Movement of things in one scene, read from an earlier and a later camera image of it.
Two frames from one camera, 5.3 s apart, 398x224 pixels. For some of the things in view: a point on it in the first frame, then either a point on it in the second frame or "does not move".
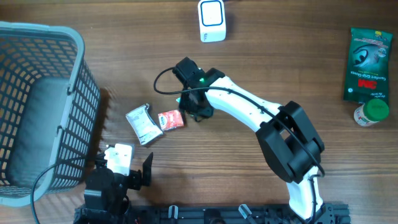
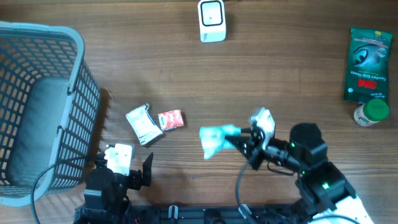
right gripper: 183,104 → 254,146
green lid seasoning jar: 372,111 does not move
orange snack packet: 170,119 does not move
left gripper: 135,175 does not move
